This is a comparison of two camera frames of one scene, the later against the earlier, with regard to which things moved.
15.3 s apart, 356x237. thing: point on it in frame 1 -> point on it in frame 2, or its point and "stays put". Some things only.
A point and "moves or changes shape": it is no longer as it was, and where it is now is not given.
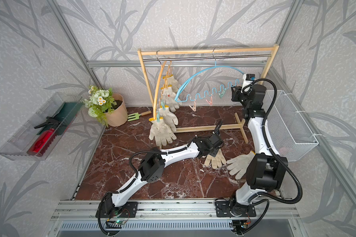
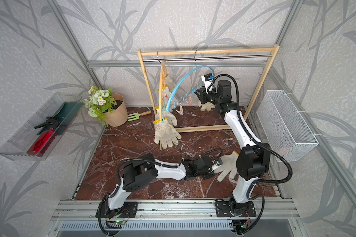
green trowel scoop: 66,114 stays put
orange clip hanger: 163,88 moves or changes shape
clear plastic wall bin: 39,137 stays put
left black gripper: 216,151 -> 209,177
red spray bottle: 43,141 stays put
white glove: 169,117 moves or changes shape
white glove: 171,81 moves or changes shape
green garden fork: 137,115 stays put
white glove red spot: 168,98 moves or changes shape
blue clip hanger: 209,99 -> 193,91
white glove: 215,161 moves or changes shape
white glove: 160,132 moves or changes shape
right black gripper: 235,95 -> 202,98
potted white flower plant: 110,107 stays put
